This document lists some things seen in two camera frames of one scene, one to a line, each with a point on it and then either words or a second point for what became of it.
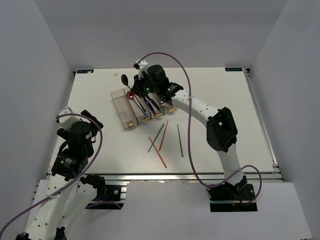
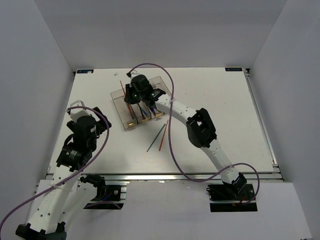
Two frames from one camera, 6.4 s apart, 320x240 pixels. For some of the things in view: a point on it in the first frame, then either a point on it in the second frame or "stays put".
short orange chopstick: (164, 136) stays put
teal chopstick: (156, 137) stays put
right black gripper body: (143, 86) to (132, 96)
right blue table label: (233, 69) stays put
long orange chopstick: (157, 152) to (127, 104)
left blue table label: (85, 71) stays put
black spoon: (125, 80) to (143, 117)
